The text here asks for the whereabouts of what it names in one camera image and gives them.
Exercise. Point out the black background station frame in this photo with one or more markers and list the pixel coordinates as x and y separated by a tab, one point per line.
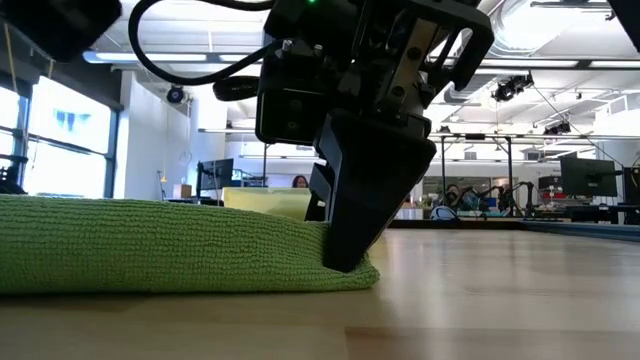
265	170
475	136

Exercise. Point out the small black monitor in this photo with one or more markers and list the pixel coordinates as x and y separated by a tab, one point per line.
217	172

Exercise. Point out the small black ceiling light cluster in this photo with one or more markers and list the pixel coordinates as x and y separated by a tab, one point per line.
557	129

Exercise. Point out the ceiling light fixture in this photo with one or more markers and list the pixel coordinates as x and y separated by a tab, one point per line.
150	56

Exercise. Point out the dark green microfiber towel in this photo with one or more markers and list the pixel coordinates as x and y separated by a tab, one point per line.
150	245

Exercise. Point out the cardboard box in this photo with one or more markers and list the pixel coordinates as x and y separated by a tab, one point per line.
182	191

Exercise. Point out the large black monitor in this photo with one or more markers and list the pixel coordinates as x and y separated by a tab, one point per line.
587	177

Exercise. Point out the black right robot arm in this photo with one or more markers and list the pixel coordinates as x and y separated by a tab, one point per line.
630	15

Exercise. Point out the person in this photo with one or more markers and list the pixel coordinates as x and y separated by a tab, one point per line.
452	195
300	181

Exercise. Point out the large window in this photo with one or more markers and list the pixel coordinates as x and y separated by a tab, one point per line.
70	140

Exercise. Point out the black metal table frame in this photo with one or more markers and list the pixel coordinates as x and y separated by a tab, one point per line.
500	225

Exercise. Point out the blue and white ball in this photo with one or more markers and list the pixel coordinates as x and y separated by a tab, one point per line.
442	214

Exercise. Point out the yellow translucent plastic basket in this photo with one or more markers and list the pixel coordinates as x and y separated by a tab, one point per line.
270	200

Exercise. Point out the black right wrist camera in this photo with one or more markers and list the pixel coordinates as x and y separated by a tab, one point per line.
290	117

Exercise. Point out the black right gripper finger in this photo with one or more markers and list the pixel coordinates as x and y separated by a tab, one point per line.
370	190
320	195

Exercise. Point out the black ceiling camera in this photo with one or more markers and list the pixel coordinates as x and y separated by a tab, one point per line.
175	95

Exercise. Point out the black ceiling equipment cluster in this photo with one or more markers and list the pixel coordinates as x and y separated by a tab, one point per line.
510	89

